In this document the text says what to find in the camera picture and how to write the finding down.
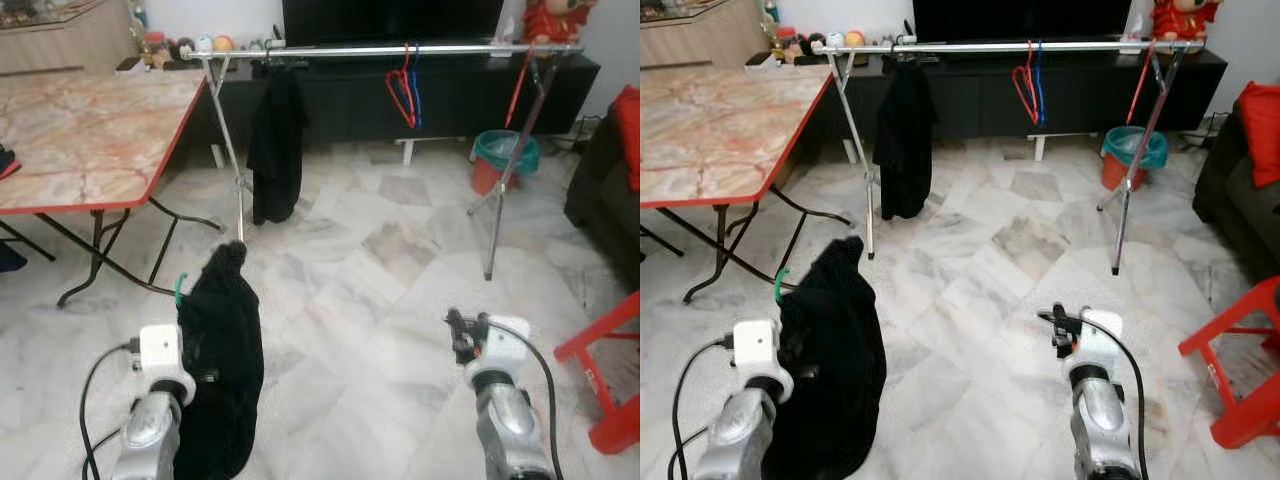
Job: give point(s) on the blue plastic hanger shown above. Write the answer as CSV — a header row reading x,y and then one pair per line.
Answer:
x,y
1041,90
416,95

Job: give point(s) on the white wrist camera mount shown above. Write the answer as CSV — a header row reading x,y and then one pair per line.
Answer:
x,y
160,350
500,345
758,345
1095,340

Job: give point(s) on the green plastic bin liner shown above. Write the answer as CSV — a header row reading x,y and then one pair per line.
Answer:
x,y
1150,150
520,155

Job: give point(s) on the dark brown sofa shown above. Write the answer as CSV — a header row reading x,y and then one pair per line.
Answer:
x,y
600,200
1225,200

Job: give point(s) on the black knit shirt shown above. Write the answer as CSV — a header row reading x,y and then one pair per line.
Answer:
x,y
835,380
225,380

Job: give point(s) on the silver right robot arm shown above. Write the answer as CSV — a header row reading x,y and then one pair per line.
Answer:
x,y
1105,430
510,430

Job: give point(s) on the red pillow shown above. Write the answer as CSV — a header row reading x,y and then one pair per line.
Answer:
x,y
1262,130
628,135

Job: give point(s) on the black TV console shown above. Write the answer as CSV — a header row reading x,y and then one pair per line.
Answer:
x,y
980,95
350,100

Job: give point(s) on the small white pink package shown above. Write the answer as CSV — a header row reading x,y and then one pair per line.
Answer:
x,y
1132,38
505,42

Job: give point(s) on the silver metal clothes rack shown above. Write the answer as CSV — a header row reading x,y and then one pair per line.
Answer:
x,y
380,49
1000,45

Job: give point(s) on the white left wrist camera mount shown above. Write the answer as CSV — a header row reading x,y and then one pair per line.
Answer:
x,y
758,345
160,350

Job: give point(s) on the black flat television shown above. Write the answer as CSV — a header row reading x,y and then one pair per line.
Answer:
x,y
1020,18
390,20

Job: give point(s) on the red plastic hanger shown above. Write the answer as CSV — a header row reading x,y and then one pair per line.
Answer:
x,y
520,85
1143,82
398,100
1025,95

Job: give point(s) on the navy polo shirt red-striped collar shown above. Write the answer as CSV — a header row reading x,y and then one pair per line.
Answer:
x,y
6,165

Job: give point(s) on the black polo shirt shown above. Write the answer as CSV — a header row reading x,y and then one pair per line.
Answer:
x,y
278,150
905,145

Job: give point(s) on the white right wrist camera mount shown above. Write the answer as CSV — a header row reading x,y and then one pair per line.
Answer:
x,y
1095,340
500,345

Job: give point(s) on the red plastic stool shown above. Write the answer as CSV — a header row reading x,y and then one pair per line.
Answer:
x,y
1240,400
610,400

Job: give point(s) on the white round plush toy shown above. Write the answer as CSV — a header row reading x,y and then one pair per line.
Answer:
x,y
834,39
203,43

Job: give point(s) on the red robed figurine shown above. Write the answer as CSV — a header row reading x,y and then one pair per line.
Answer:
x,y
555,20
1185,18

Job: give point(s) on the light wood cabinet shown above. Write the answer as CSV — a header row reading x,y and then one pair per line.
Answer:
x,y
60,45
700,40

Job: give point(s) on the blue gold trophy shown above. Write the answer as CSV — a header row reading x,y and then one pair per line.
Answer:
x,y
771,12
139,14

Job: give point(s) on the red lid jar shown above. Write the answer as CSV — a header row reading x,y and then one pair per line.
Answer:
x,y
155,48
788,44

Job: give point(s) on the orange waste bin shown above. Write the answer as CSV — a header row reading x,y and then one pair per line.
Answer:
x,y
1117,173
487,178

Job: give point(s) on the green plastic hanger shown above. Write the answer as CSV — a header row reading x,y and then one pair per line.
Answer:
x,y
179,288
780,285

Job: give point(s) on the white box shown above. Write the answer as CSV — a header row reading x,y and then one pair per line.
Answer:
x,y
762,60
132,64

